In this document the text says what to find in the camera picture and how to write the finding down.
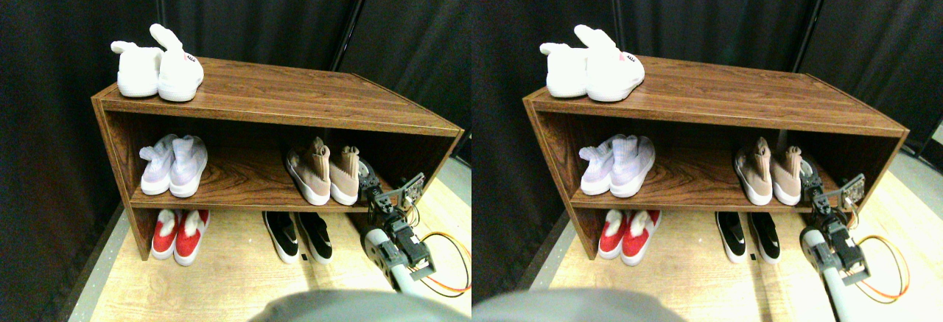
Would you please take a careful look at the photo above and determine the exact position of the beige shoe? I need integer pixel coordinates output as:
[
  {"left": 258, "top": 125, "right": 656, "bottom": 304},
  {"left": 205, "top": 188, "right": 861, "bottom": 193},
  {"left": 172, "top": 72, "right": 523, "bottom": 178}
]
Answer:
[
  {"left": 329, "top": 145, "right": 362, "bottom": 206},
  {"left": 286, "top": 137, "right": 332, "bottom": 206},
  {"left": 771, "top": 145, "right": 804, "bottom": 206},
  {"left": 734, "top": 137, "right": 774, "bottom": 206}
]

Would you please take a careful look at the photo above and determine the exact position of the black shoe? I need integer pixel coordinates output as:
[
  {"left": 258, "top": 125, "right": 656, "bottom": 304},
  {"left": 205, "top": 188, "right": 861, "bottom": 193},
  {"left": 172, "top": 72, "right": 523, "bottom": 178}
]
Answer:
[
  {"left": 749, "top": 212, "right": 782, "bottom": 265},
  {"left": 716, "top": 211, "right": 749, "bottom": 265},
  {"left": 296, "top": 212, "right": 334, "bottom": 263},
  {"left": 263, "top": 211, "right": 301, "bottom": 265}
]

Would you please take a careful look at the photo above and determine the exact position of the brown shoe rack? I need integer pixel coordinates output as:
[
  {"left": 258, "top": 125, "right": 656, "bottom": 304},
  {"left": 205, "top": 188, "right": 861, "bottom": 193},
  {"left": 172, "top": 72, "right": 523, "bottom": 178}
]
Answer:
[
  {"left": 91, "top": 57, "right": 465, "bottom": 260},
  {"left": 522, "top": 57, "right": 911, "bottom": 260}
]

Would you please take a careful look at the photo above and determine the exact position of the red shoe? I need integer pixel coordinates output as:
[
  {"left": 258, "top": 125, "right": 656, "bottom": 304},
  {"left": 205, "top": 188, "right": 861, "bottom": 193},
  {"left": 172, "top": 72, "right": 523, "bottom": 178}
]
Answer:
[
  {"left": 598, "top": 209, "right": 631, "bottom": 260},
  {"left": 151, "top": 209, "right": 183, "bottom": 260},
  {"left": 175, "top": 209, "right": 211, "bottom": 267},
  {"left": 621, "top": 209, "right": 662, "bottom": 267}
]

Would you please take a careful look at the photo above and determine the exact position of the lilac shoe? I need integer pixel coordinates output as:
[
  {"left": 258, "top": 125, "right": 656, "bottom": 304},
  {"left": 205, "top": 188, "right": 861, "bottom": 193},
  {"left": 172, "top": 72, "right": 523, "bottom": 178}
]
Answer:
[
  {"left": 610, "top": 135, "right": 656, "bottom": 198},
  {"left": 169, "top": 135, "right": 208, "bottom": 198},
  {"left": 579, "top": 136, "right": 621, "bottom": 196},
  {"left": 139, "top": 134, "right": 179, "bottom": 196}
]

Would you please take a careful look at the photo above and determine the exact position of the white shoe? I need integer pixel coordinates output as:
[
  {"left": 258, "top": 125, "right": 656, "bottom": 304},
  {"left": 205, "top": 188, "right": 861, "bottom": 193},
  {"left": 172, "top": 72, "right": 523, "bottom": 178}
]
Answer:
[
  {"left": 539, "top": 42, "right": 594, "bottom": 99},
  {"left": 111, "top": 41, "right": 164, "bottom": 99},
  {"left": 574, "top": 24, "right": 646, "bottom": 102},
  {"left": 150, "top": 24, "right": 205, "bottom": 102}
]

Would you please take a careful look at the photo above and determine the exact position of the orange wire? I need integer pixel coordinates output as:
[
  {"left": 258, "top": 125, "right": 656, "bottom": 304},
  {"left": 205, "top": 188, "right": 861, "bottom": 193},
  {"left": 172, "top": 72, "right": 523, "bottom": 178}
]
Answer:
[
  {"left": 855, "top": 235, "right": 911, "bottom": 305},
  {"left": 416, "top": 231, "right": 472, "bottom": 298}
]

